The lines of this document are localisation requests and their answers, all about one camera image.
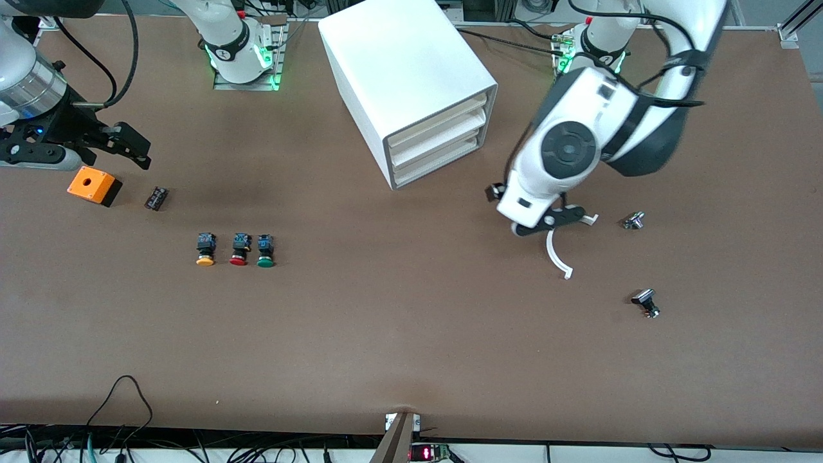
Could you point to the small silver switch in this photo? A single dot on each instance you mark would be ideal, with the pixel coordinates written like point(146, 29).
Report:
point(634, 220)

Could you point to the green push button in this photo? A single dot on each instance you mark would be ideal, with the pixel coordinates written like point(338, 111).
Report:
point(265, 251)

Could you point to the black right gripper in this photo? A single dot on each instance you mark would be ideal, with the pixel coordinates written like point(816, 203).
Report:
point(72, 124)

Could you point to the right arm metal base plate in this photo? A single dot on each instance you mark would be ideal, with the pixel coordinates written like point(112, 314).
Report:
point(278, 38)

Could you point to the yellow push button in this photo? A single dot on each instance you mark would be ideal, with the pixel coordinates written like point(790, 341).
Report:
point(205, 249)

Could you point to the red display device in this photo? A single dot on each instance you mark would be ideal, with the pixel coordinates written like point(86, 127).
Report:
point(427, 453)

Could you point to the aluminium frame profile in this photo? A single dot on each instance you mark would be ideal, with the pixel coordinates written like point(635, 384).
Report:
point(46, 23)
point(787, 33)

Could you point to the red push button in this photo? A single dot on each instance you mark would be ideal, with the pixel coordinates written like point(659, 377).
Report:
point(240, 249)

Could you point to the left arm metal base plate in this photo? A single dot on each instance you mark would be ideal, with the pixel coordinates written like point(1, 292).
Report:
point(560, 46)

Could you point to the white curved plastic clip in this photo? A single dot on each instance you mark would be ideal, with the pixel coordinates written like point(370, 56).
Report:
point(553, 257)

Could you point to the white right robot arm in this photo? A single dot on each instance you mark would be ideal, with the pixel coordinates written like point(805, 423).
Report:
point(13, 58)

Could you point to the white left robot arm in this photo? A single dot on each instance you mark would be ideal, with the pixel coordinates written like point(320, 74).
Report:
point(578, 103)

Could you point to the black knob selector switch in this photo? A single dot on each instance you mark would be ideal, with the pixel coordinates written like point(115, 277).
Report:
point(645, 301)

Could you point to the orange box with hole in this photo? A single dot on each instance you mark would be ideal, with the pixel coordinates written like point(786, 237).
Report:
point(90, 184)

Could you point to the small black contact block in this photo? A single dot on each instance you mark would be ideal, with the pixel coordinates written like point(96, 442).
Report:
point(156, 198)

